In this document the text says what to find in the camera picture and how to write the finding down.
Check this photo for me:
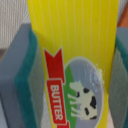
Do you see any gripper grey left finger with green pad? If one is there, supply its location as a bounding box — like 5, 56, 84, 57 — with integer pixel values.
0, 24, 44, 128

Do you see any gripper grey right finger with green pad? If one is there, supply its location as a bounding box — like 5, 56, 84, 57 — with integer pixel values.
109, 27, 128, 128

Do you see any yellow butter box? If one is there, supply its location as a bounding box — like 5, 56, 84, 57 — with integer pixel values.
27, 0, 119, 128

